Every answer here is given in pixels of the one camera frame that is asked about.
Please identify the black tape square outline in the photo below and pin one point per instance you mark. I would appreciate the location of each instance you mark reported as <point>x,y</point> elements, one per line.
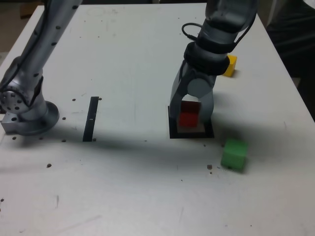
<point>189,135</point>

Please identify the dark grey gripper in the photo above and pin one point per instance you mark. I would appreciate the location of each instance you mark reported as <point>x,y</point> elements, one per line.
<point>199,73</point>

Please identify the brown cardboard box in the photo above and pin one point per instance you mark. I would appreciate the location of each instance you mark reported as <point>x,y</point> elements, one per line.
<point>25,11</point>

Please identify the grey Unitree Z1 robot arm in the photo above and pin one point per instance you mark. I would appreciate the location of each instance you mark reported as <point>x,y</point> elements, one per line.
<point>221,24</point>

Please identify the yellow cube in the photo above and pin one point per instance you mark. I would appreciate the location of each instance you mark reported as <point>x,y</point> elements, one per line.
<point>231,66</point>

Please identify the green cube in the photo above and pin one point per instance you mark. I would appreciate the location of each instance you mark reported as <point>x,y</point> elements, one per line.
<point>233,155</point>

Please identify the red cube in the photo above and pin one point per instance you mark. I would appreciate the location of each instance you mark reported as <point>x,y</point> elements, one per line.
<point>188,119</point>

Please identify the black tape strip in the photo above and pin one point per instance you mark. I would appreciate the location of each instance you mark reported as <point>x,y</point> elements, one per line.
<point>90,118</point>

